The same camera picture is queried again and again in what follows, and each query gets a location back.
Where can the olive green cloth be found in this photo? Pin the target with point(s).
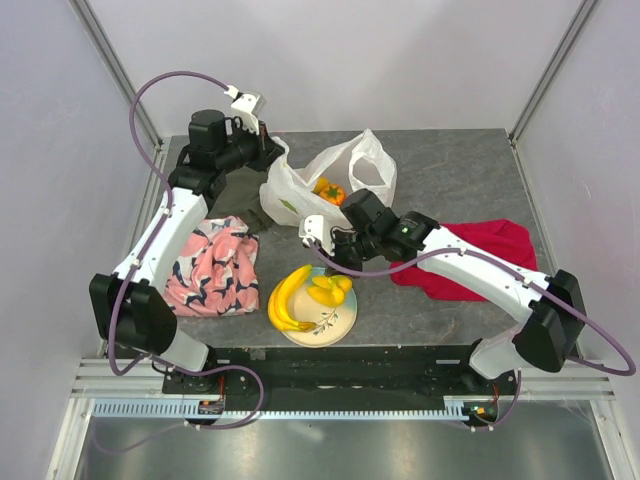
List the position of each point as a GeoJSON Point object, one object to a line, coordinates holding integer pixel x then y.
{"type": "Point", "coordinates": [241, 199]}

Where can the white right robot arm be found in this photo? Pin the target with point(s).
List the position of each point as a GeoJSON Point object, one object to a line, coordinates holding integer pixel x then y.
{"type": "Point", "coordinates": [545, 308]}

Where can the yellow fake pepper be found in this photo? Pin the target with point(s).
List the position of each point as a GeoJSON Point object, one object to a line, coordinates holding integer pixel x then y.
{"type": "Point", "coordinates": [330, 291]}

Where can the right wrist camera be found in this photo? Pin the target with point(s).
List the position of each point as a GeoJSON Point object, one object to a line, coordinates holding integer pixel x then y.
{"type": "Point", "coordinates": [316, 230]}

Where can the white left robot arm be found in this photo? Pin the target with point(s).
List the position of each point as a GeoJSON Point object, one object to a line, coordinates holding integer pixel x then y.
{"type": "Point", "coordinates": [128, 305]}

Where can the light blue ceramic plate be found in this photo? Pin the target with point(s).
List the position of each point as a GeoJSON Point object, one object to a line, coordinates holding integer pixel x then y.
{"type": "Point", "coordinates": [332, 323]}

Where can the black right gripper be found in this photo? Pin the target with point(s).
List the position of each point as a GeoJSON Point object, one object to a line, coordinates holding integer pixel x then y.
{"type": "Point", "coordinates": [336, 238]}

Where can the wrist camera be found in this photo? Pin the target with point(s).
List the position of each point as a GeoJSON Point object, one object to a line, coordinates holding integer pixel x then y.
{"type": "Point", "coordinates": [246, 106]}
{"type": "Point", "coordinates": [316, 230]}

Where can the yellow fake banana bunch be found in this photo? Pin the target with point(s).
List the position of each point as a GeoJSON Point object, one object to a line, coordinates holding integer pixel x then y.
{"type": "Point", "coordinates": [278, 310]}

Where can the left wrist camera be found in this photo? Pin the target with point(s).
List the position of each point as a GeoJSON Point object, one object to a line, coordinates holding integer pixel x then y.
{"type": "Point", "coordinates": [246, 106]}

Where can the white plastic bag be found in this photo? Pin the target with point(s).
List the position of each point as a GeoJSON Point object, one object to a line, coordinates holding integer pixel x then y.
{"type": "Point", "coordinates": [287, 196]}

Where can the pink patterned cloth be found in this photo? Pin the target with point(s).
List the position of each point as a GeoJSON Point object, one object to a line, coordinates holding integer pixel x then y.
{"type": "Point", "coordinates": [214, 274]}

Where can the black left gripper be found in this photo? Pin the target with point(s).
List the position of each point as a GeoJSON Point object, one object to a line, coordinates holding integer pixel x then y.
{"type": "Point", "coordinates": [267, 150]}

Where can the yellow fake mango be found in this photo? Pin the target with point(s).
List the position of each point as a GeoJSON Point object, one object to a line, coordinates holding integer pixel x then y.
{"type": "Point", "coordinates": [321, 184]}

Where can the grey cable duct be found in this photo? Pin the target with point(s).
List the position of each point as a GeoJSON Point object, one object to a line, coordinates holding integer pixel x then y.
{"type": "Point", "coordinates": [197, 410]}

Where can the orange fake persimmon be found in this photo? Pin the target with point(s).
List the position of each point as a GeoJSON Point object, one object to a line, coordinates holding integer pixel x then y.
{"type": "Point", "coordinates": [333, 194]}

